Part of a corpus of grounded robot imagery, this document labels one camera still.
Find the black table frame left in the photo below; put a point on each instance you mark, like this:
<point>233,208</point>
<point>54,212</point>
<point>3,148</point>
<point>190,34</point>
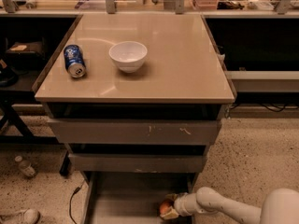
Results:
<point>13,117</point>

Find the white shoe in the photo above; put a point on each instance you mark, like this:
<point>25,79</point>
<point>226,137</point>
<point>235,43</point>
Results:
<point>25,216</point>

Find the white bowl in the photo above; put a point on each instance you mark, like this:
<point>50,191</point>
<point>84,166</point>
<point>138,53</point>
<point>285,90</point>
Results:
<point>128,56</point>

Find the dark box on shelf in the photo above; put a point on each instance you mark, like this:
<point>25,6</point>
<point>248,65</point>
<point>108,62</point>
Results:
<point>29,55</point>

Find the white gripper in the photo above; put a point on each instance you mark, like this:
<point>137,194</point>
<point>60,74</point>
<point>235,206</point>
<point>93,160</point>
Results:
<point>179,203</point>

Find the grey open bottom drawer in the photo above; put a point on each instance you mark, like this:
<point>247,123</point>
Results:
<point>131,198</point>

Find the grey drawer cabinet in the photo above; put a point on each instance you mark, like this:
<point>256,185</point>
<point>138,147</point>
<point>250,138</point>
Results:
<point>181,79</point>

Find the orange fruit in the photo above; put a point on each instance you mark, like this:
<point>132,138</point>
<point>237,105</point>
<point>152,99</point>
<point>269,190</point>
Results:
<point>165,207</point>

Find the grey middle drawer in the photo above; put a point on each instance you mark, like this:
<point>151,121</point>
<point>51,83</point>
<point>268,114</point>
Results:
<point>138,163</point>

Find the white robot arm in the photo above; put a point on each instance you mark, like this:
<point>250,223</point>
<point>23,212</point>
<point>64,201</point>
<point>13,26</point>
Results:
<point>281,206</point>

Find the grey top drawer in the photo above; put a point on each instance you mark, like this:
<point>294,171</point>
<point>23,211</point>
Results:
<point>134,132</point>

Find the clear plastic bottle on floor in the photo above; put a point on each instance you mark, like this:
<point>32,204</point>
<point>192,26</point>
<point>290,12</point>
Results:
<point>25,166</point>

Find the blue soda can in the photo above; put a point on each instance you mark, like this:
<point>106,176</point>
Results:
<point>73,60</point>

